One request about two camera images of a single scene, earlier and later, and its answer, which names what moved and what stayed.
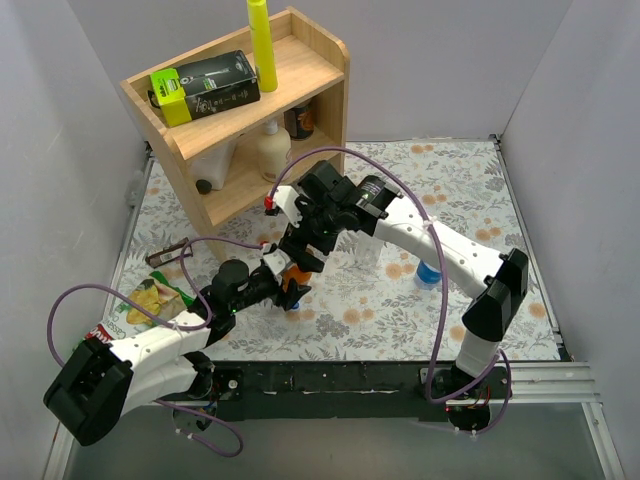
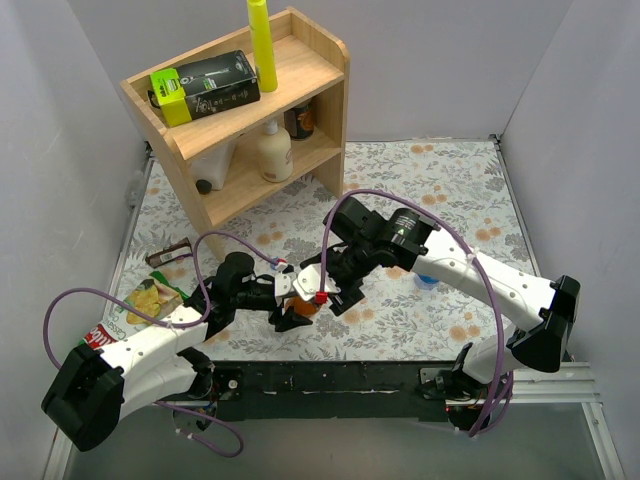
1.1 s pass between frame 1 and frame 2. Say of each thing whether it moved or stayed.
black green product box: stayed
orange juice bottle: moved
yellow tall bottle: stayed
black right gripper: moved
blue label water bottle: stayed
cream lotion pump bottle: stayed
